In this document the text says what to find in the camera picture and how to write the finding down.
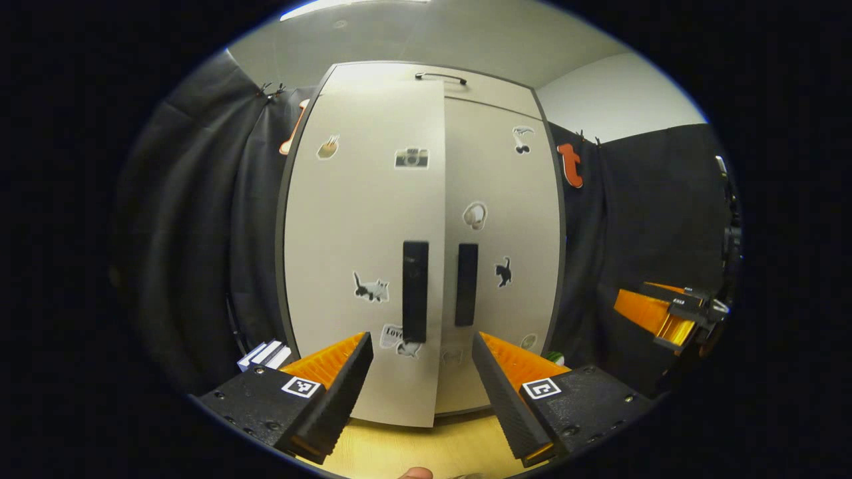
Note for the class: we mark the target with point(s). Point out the toy watermelon slice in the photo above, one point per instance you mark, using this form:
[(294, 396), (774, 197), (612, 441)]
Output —
[(556, 359)]

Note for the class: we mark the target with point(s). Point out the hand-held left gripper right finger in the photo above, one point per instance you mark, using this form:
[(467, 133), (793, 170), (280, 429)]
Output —
[(506, 406)]

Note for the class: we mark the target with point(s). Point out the white door with headphones sticker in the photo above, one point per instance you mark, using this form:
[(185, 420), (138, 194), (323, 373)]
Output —
[(526, 219)]

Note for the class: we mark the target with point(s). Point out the white door with camera sticker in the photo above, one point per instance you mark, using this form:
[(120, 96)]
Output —
[(353, 219)]

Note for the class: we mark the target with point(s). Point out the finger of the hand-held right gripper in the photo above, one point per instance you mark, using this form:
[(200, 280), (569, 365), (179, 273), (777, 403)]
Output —
[(685, 299), (655, 319)]

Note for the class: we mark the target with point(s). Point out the black backdrop cloth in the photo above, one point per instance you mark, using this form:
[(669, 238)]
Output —
[(200, 233)]

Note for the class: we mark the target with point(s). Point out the white cabinet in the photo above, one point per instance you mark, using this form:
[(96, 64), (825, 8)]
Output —
[(279, 246)]

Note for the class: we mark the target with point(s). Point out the white cabinet drawer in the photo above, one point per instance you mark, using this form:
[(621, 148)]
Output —
[(492, 93)]

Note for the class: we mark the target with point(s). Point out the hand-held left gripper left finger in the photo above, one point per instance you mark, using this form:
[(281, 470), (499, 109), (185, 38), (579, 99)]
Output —
[(339, 399)]

